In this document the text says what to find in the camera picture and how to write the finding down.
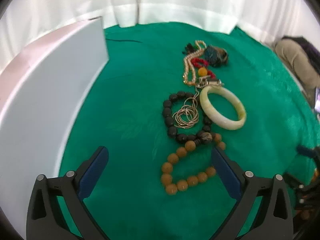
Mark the green tablecloth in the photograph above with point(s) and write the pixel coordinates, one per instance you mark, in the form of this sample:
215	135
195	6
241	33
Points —
130	92

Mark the white jewelry box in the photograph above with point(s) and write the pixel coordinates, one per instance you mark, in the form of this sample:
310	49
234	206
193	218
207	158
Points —
50	92

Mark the white curtain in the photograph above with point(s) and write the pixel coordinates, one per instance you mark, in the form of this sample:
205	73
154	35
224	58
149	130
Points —
175	0

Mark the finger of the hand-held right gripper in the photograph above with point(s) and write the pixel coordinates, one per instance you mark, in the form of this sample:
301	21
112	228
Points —
306	151

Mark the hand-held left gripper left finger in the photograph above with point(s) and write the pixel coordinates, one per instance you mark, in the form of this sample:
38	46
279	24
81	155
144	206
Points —
93	172

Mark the thin silver rings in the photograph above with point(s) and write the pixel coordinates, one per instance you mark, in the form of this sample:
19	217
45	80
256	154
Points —
187	110

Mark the black tassel ornament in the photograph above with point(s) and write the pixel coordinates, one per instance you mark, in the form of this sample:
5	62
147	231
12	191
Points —
188	48

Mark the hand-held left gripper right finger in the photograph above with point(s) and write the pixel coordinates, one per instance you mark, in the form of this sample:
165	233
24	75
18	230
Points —
225	172

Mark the lit phone screen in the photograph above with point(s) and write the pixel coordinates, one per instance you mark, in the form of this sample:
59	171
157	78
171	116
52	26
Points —
317	100

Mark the beige trousers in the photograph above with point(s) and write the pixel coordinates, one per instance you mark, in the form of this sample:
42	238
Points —
295	55

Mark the pale jade bangle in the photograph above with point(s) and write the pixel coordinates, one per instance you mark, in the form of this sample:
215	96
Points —
207	107

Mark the silver metal pendant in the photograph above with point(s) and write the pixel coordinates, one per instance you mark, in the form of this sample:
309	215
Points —
210	82

